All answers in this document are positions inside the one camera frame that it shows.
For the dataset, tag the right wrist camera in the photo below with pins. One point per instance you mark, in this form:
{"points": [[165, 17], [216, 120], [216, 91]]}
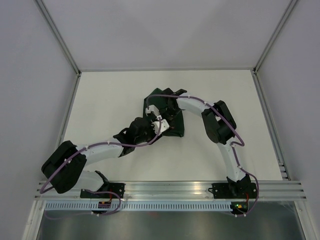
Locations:
{"points": [[152, 109]]}

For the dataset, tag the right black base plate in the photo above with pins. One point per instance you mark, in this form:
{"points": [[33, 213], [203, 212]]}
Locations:
{"points": [[226, 191]]}

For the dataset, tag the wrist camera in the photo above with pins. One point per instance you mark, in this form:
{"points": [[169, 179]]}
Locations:
{"points": [[160, 126], [152, 109]]}

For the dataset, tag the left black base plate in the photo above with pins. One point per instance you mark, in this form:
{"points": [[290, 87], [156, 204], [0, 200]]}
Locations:
{"points": [[110, 191]]}

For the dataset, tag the dark green cloth napkin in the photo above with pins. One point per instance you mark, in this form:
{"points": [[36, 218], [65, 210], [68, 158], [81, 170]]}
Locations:
{"points": [[177, 129]]}

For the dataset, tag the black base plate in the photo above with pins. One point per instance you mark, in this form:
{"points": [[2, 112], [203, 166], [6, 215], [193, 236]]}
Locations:
{"points": [[110, 191], [226, 191]]}

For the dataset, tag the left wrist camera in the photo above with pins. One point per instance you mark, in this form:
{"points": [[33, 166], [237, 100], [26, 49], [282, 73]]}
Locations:
{"points": [[160, 126]]}

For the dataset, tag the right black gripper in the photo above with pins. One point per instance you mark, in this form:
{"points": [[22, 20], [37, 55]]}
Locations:
{"points": [[171, 123]]}

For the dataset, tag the left aluminium frame post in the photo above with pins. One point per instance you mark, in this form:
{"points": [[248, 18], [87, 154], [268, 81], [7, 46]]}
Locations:
{"points": [[57, 35]]}

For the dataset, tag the aluminium frame post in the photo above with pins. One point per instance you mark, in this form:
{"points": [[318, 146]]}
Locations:
{"points": [[57, 35], [275, 34]]}

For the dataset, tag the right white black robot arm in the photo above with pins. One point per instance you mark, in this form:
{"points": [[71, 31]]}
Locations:
{"points": [[220, 128]]}

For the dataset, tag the right aluminium frame post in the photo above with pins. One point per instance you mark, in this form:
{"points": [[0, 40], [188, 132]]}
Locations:
{"points": [[275, 34]]}

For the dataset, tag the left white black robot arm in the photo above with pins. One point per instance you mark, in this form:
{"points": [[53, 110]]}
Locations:
{"points": [[64, 169]]}

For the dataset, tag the aluminium rail beam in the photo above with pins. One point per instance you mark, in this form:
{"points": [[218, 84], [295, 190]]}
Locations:
{"points": [[269, 191]]}

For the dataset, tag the white slotted cable duct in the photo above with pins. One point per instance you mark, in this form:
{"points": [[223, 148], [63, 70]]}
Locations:
{"points": [[220, 206]]}

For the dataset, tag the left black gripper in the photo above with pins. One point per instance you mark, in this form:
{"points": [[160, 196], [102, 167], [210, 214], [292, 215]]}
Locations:
{"points": [[149, 126]]}

